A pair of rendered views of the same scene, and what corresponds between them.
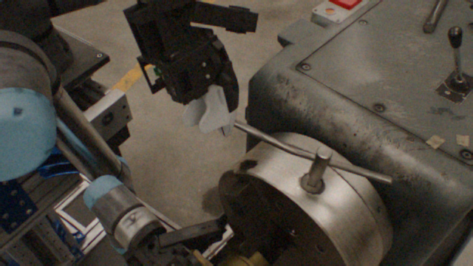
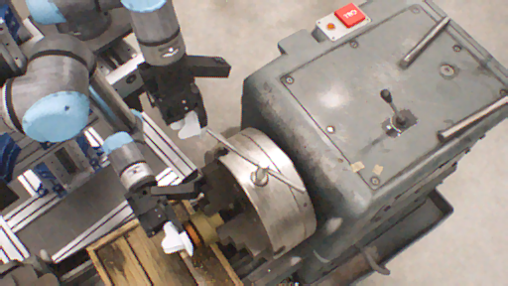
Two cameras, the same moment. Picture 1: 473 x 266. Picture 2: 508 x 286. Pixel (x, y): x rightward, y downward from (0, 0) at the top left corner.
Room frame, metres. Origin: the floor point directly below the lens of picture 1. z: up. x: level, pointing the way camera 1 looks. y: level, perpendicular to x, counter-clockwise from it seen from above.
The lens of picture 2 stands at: (-0.07, -0.15, 2.19)
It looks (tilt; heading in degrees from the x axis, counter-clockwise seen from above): 62 degrees down; 6
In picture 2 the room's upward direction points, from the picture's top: 6 degrees clockwise
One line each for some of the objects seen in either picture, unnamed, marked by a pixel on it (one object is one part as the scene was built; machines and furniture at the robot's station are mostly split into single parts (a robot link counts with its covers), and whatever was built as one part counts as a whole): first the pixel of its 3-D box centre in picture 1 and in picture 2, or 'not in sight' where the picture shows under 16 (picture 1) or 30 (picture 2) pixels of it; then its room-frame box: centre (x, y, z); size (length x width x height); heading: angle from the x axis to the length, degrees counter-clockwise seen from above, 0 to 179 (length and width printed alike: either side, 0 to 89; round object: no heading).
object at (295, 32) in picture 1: (302, 38); (299, 48); (0.72, -0.15, 1.24); 0.09 x 0.08 x 0.03; 137
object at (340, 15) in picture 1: (338, 14); (341, 27); (0.82, -0.24, 1.23); 0.13 x 0.08 x 0.05; 137
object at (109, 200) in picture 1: (114, 205); (124, 156); (0.39, 0.23, 1.10); 0.11 x 0.08 x 0.09; 46
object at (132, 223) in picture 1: (139, 230); (138, 179); (0.33, 0.17, 1.10); 0.08 x 0.05 x 0.08; 136
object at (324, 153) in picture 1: (315, 173); (261, 173); (0.35, -0.12, 1.26); 0.02 x 0.02 x 0.12; 72
